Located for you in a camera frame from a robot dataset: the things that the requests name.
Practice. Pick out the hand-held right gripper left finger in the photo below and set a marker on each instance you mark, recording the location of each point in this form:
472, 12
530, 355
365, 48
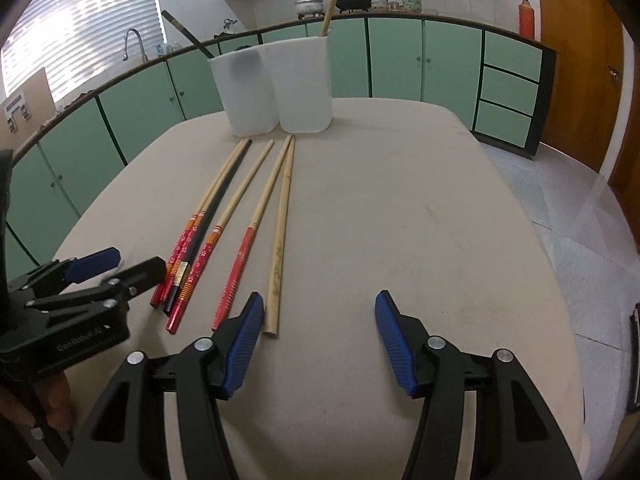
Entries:
245, 345

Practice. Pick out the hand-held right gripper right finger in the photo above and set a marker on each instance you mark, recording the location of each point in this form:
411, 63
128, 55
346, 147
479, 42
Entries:
395, 345

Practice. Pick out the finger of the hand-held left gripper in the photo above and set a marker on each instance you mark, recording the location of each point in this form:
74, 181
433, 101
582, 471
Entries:
95, 262
145, 270

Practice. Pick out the red and wooden chopstick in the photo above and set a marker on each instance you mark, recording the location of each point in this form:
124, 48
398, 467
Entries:
197, 270
235, 275
175, 260

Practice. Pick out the plain bamboo chopstick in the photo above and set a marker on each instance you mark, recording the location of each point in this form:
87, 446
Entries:
334, 2
277, 270

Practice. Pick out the black chopstick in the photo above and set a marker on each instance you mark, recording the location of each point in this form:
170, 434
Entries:
216, 199
187, 34

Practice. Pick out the white plastic utensil holder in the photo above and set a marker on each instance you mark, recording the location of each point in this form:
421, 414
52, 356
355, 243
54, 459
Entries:
300, 90

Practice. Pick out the person's left hand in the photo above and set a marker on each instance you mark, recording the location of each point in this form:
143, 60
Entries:
55, 400

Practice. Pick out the cardboard box on counter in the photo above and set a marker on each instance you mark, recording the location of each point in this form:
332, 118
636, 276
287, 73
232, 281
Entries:
37, 95

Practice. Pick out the silver kitchen faucet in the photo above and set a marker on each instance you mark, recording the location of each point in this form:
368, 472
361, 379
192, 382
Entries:
142, 50

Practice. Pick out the clear plastic bottles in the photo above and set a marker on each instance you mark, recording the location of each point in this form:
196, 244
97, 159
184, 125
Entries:
169, 48

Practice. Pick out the white window blinds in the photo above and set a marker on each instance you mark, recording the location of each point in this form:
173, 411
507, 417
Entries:
75, 20

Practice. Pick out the green cabinet drawer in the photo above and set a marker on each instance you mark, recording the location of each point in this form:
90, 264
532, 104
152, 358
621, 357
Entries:
507, 91
502, 125
512, 55

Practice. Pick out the small silver kitchen gadget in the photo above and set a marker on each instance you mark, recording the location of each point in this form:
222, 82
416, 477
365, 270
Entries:
229, 25

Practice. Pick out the green base cabinets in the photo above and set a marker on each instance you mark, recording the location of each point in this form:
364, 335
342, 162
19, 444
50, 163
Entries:
450, 60

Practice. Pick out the white cooking pot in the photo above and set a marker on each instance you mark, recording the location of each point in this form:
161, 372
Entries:
310, 6

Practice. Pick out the brown wooden door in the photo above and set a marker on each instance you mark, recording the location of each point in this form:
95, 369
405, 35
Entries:
627, 135
575, 60

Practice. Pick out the brown kitchen countertop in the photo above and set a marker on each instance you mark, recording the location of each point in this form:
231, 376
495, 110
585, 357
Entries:
440, 15

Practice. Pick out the black wok with lid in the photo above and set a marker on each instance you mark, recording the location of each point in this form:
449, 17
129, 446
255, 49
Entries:
355, 2

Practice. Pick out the stack of patterned bowls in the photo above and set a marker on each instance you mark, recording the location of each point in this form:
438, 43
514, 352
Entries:
412, 3

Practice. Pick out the stack of white bowls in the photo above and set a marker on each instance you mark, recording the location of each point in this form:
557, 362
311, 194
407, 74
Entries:
380, 1

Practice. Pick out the orange thermos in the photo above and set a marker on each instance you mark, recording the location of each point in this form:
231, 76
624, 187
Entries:
526, 17

